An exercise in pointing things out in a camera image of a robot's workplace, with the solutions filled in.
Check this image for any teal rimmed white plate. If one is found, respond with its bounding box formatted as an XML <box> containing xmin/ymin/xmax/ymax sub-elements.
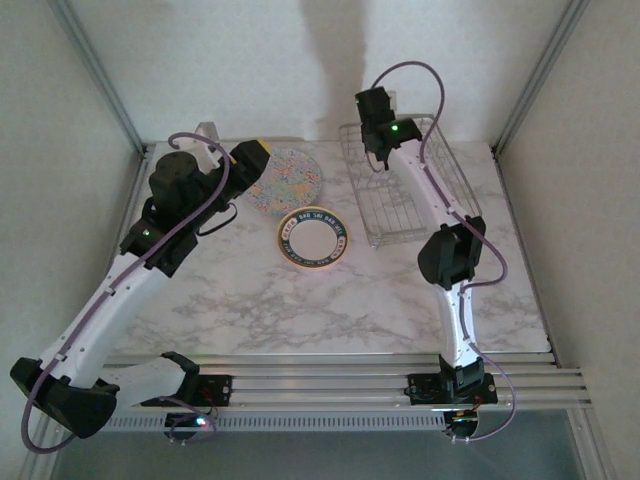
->
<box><xmin>278</xmin><ymin>204</ymin><xmax>353</xmax><ymax>267</ymax></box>

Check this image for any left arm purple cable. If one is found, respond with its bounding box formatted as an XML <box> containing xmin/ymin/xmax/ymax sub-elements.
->
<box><xmin>20</xmin><ymin>132</ymin><xmax>232</xmax><ymax>454</ymax></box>

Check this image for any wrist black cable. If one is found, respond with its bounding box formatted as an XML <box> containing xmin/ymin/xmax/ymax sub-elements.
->
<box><xmin>367</xmin><ymin>147</ymin><xmax>391</xmax><ymax>175</ymax></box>
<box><xmin>196</xmin><ymin>202</ymin><xmax>240</xmax><ymax>237</ymax></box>

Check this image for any right circuit board with LED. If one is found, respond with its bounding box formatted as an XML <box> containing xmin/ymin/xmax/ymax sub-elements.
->
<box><xmin>444</xmin><ymin>409</ymin><xmax>481</xmax><ymax>437</ymax></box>

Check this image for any aluminium frame leg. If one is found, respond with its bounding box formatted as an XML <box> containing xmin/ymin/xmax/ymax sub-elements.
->
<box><xmin>19</xmin><ymin>434</ymin><xmax>66</xmax><ymax>480</ymax></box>
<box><xmin>567</xmin><ymin>407</ymin><xmax>616</xmax><ymax>480</ymax></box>

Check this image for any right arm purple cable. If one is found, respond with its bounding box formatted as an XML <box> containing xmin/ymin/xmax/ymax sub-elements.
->
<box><xmin>372</xmin><ymin>60</ymin><xmax>519</xmax><ymax>444</ymax></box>

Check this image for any aluminium table side rail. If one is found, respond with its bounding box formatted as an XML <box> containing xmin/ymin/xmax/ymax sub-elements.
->
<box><xmin>107</xmin><ymin>147</ymin><xmax>154</xmax><ymax>281</ymax></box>
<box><xmin>493</xmin><ymin>149</ymin><xmax>559</xmax><ymax>366</ymax></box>

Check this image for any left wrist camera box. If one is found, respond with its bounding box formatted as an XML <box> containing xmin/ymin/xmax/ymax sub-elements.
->
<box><xmin>192</xmin><ymin>121</ymin><xmax>224</xmax><ymax>169</ymax></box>

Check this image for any thin red wire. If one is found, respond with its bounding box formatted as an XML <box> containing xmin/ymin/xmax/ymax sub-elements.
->
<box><xmin>198</xmin><ymin>387</ymin><xmax>221</xmax><ymax>417</ymax></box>

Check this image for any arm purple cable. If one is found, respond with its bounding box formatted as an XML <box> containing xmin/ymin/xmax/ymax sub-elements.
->
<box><xmin>20</xmin><ymin>132</ymin><xmax>232</xmax><ymax>454</ymax></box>
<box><xmin>372</xmin><ymin>60</ymin><xmax>519</xmax><ymax>444</ymax></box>

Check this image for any grey slotted cable duct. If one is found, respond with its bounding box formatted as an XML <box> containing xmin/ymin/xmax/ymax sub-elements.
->
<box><xmin>107</xmin><ymin>410</ymin><xmax>449</xmax><ymax>432</ymax></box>

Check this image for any multicolour patterned plate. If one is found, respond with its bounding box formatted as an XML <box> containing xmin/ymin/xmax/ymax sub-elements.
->
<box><xmin>243</xmin><ymin>146</ymin><xmax>325</xmax><ymax>217</ymax></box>

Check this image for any circuit board with led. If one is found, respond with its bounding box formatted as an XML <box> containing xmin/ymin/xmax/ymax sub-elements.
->
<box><xmin>444</xmin><ymin>409</ymin><xmax>481</xmax><ymax>437</ymax></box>
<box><xmin>164</xmin><ymin>413</ymin><xmax>211</xmax><ymax>444</ymax></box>

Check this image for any yellow plate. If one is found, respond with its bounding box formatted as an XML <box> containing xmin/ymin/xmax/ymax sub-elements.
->
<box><xmin>276</xmin><ymin>205</ymin><xmax>355</xmax><ymax>273</ymax></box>

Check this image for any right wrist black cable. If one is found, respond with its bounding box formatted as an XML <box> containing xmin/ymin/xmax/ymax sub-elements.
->
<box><xmin>367</xmin><ymin>147</ymin><xmax>391</xmax><ymax>175</ymax></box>

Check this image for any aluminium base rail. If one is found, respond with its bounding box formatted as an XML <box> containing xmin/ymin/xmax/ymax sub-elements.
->
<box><xmin>44</xmin><ymin>352</ymin><xmax>594</xmax><ymax>414</ymax></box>

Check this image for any aluminium frame post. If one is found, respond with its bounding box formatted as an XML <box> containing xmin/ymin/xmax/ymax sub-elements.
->
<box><xmin>47</xmin><ymin>0</ymin><xmax>151</xmax><ymax>160</ymax></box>
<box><xmin>489</xmin><ymin>0</ymin><xmax>591</xmax><ymax>160</ymax></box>

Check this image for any left circuit board with LED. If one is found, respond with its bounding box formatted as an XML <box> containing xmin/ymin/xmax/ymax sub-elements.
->
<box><xmin>164</xmin><ymin>413</ymin><xmax>211</xmax><ymax>444</ymax></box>

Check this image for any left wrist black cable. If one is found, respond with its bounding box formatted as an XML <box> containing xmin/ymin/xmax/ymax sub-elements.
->
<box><xmin>196</xmin><ymin>202</ymin><xmax>240</xmax><ymax>237</ymax></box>

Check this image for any metal wire dish rack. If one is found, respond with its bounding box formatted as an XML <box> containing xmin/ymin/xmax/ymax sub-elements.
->
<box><xmin>338</xmin><ymin>114</ymin><xmax>484</xmax><ymax>250</ymax></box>

